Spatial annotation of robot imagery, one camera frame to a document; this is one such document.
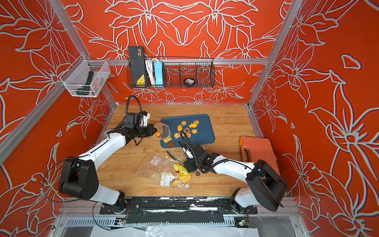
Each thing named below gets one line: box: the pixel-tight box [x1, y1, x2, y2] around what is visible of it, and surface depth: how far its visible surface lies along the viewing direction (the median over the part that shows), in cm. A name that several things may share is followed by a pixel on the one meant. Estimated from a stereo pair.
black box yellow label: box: [128, 46, 148, 88], surface depth 89 cm
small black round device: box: [183, 78, 196, 85], surface depth 97 cm
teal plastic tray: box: [160, 114, 215, 149], surface depth 106 cm
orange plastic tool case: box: [239, 136, 281, 176], surface depth 92 cm
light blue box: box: [153, 61, 164, 85], surface depth 91 cm
